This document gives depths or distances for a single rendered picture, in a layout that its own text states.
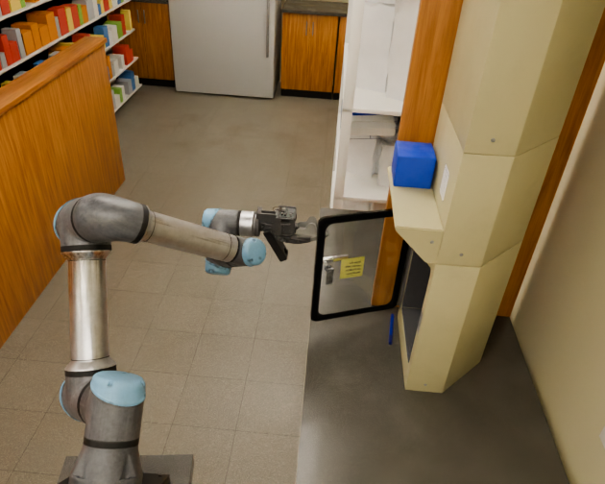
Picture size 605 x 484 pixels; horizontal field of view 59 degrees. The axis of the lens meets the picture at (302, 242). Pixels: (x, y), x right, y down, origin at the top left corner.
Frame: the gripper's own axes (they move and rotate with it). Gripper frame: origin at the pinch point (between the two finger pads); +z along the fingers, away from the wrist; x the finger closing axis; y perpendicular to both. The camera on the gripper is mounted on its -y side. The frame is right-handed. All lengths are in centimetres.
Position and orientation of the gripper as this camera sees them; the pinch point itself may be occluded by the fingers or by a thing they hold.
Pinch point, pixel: (323, 235)
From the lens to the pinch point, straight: 157.0
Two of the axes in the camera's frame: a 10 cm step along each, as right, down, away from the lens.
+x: 0.7, -5.7, 8.2
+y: 0.5, -8.2, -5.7
